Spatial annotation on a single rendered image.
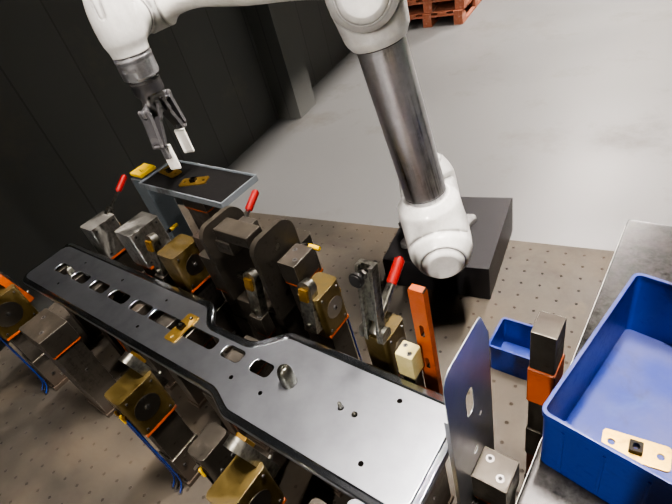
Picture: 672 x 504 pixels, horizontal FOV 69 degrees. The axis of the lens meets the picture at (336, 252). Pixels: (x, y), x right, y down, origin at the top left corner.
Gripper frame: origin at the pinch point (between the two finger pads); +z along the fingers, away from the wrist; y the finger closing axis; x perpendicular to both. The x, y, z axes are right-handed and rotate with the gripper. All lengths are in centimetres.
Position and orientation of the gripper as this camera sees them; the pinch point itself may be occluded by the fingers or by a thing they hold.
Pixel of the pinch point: (179, 151)
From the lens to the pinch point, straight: 138.6
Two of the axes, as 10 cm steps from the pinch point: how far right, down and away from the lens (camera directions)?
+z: 2.3, 7.5, 6.2
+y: -1.7, 6.6, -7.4
